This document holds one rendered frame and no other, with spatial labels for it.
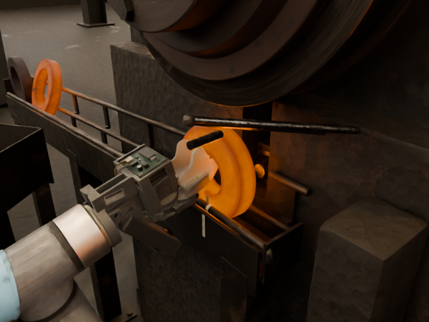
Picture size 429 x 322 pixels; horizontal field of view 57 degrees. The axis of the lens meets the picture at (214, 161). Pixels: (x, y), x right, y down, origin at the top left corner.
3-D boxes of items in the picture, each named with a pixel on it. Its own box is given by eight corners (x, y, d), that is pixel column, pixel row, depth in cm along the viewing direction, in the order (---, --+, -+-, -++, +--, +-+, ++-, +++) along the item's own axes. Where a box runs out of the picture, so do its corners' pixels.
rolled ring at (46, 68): (36, 129, 127) (46, 130, 129) (55, 89, 116) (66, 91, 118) (28, 87, 135) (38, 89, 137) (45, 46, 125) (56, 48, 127)
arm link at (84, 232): (92, 279, 50) (67, 246, 56) (122, 257, 52) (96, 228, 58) (67, 239, 46) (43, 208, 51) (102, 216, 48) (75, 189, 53)
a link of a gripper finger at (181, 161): (214, 128, 60) (164, 159, 56) (221, 160, 63) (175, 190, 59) (201, 122, 62) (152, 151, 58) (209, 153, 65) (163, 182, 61)
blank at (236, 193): (193, 112, 67) (176, 115, 65) (258, 134, 56) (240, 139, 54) (195, 195, 73) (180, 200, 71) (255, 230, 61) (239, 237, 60)
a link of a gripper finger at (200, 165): (227, 134, 58) (177, 167, 54) (234, 167, 61) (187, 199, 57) (214, 128, 60) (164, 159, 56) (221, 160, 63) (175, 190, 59)
